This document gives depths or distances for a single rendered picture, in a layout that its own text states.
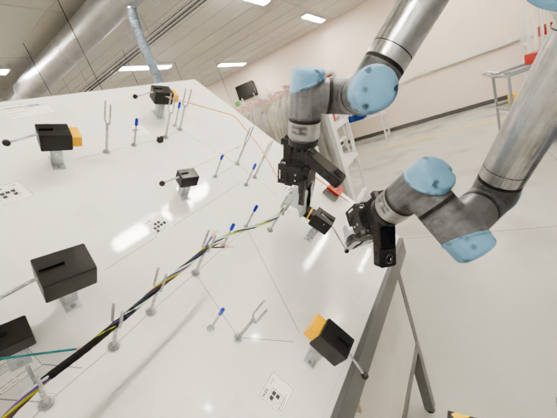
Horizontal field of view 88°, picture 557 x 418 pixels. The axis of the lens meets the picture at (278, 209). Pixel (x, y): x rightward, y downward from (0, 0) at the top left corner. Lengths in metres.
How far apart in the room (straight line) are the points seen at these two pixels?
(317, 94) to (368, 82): 0.16
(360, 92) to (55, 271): 0.53
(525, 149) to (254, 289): 0.56
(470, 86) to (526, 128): 8.29
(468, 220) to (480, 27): 8.37
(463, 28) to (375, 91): 8.35
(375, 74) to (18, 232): 0.68
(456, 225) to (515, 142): 0.16
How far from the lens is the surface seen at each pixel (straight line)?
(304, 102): 0.66
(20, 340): 0.52
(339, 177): 0.71
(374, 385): 0.95
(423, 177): 0.55
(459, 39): 8.85
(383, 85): 0.53
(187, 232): 0.71
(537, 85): 0.59
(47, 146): 0.77
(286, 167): 0.72
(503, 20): 8.92
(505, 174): 0.64
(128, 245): 0.67
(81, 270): 0.52
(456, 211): 0.58
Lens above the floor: 1.39
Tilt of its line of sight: 16 degrees down
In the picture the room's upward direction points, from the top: 21 degrees counter-clockwise
